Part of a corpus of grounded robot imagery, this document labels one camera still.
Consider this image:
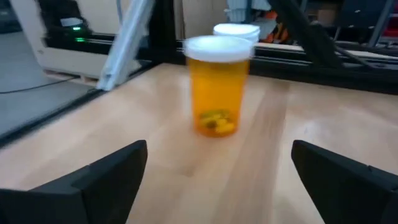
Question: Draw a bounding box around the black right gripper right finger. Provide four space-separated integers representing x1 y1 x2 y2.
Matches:
290 139 398 224

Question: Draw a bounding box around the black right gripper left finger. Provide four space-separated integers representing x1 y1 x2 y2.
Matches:
0 139 148 224

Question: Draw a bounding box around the beige box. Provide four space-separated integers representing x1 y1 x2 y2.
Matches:
9 0 144 80

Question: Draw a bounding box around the silver aluminium extrusion bar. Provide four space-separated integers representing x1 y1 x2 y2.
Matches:
96 0 156 92

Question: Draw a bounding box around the small white bottle lying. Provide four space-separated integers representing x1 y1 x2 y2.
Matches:
182 35 255 139

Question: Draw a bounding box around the black device green light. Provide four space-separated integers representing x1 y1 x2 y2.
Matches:
37 0 94 50

